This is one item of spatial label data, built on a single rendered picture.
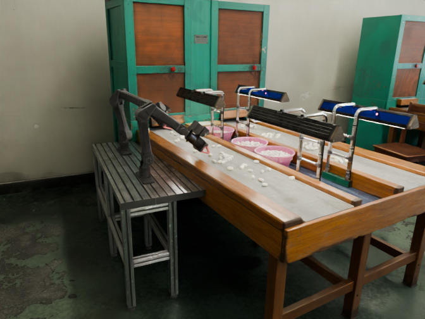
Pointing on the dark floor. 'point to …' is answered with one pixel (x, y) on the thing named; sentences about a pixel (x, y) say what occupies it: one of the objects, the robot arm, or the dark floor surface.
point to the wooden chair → (412, 153)
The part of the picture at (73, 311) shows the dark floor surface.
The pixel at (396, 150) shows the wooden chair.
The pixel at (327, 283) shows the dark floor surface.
